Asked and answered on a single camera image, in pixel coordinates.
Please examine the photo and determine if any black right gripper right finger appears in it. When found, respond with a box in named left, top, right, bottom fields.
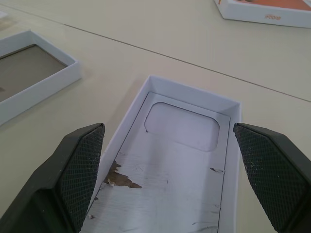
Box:
left=233, top=122, right=311, bottom=233

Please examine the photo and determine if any white box with orange phone print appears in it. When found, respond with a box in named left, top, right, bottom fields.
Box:
left=213, top=0, right=311, bottom=29

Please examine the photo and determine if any blue phone box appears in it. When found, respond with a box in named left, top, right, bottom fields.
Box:
left=0, top=30, right=82, bottom=127

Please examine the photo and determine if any white phone box base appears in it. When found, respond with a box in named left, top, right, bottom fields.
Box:
left=80, top=74, right=243, bottom=233

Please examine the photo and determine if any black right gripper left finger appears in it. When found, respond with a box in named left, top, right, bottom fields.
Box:
left=0, top=123, right=106, bottom=233

